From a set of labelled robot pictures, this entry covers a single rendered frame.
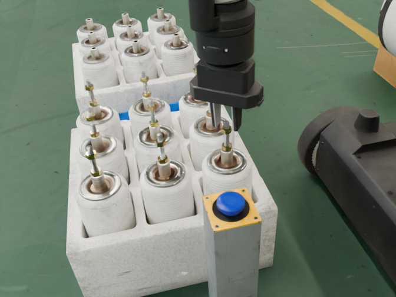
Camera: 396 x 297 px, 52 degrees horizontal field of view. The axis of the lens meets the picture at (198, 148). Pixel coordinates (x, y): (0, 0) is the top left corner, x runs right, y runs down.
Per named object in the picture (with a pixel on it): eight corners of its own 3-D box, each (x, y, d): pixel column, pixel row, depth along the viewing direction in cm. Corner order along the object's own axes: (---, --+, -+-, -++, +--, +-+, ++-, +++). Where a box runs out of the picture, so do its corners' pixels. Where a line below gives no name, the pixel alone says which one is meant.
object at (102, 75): (121, 101, 130) (111, 48, 119) (125, 116, 122) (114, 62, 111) (92, 106, 128) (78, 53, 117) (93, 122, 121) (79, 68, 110)
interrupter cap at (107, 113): (112, 105, 94) (111, 102, 94) (115, 122, 88) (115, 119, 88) (79, 111, 93) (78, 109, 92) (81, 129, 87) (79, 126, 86)
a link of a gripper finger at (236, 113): (231, 133, 69) (230, 102, 65) (237, 123, 71) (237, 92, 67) (240, 135, 68) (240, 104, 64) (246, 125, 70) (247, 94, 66)
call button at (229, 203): (240, 197, 60) (240, 187, 58) (248, 217, 57) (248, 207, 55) (213, 203, 59) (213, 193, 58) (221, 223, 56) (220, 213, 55)
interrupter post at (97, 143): (105, 144, 82) (102, 131, 80) (103, 151, 80) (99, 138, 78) (94, 144, 82) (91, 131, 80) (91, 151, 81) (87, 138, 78)
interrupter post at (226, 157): (236, 162, 75) (236, 149, 73) (226, 168, 74) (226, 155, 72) (227, 157, 77) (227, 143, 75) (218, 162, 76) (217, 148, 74)
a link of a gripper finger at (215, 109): (222, 119, 72) (221, 89, 68) (215, 129, 70) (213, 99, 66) (214, 118, 73) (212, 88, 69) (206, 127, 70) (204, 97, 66)
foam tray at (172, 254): (223, 155, 116) (222, 102, 105) (273, 266, 86) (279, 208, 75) (87, 181, 111) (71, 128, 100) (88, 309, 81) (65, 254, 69)
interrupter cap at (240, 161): (256, 163, 75) (256, 160, 74) (225, 182, 71) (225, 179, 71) (228, 145, 80) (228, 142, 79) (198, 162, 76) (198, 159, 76)
